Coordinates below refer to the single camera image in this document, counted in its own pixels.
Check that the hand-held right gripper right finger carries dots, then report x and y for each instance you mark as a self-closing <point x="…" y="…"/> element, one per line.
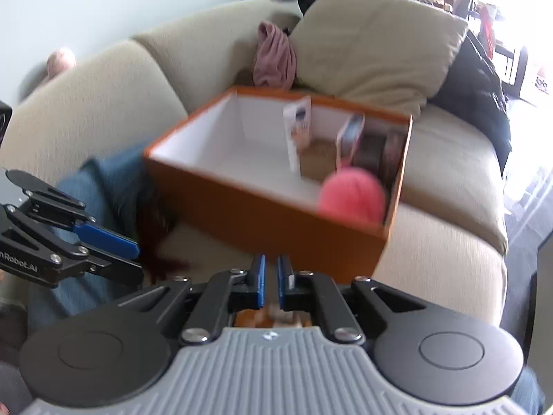
<point x="283" y="283"/>

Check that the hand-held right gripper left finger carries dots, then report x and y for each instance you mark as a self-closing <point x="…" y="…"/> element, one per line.
<point x="259" y="283"/>

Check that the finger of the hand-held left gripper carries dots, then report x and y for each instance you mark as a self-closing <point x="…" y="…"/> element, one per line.
<point x="112" y="270"/>
<point x="108" y="238"/>

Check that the small orange white toy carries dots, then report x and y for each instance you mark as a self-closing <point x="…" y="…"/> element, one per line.
<point x="276" y="317"/>

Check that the orange cardboard box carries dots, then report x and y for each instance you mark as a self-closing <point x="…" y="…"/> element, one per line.
<point x="259" y="224"/>

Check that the pink fluffy ball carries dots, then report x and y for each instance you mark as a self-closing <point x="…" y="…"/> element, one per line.
<point x="352" y="196"/>

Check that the brown printed packet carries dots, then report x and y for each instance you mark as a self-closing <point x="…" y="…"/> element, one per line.
<point x="317" y="162"/>

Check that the pink packet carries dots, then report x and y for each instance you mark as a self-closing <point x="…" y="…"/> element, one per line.
<point x="350" y="138"/>

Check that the dark printed box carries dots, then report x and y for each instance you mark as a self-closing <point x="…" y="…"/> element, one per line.
<point x="382" y="155"/>

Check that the person's left leg in jeans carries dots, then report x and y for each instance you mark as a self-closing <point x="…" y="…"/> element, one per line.
<point x="108" y="181"/>

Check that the person's leg in jeans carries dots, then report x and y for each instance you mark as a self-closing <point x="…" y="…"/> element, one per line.
<point x="527" y="393"/>
<point x="108" y="181"/>

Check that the beige sofa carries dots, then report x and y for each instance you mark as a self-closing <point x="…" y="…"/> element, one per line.
<point x="108" y="95"/>

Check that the pink round object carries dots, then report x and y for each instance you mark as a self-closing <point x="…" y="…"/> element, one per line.
<point x="62" y="64"/>

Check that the pink cloth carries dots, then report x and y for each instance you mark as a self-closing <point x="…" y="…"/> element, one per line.
<point x="274" y="56"/>

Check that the beige cushion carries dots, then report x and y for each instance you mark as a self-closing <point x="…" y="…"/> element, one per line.
<point x="380" y="47"/>

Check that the person's right leg in jeans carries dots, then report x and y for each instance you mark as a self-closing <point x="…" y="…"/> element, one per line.
<point x="527" y="393"/>

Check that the black jacket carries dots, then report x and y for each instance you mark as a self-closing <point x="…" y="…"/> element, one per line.
<point x="475" y="95"/>

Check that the red object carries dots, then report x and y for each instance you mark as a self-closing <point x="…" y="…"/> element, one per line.
<point x="489" y="30"/>

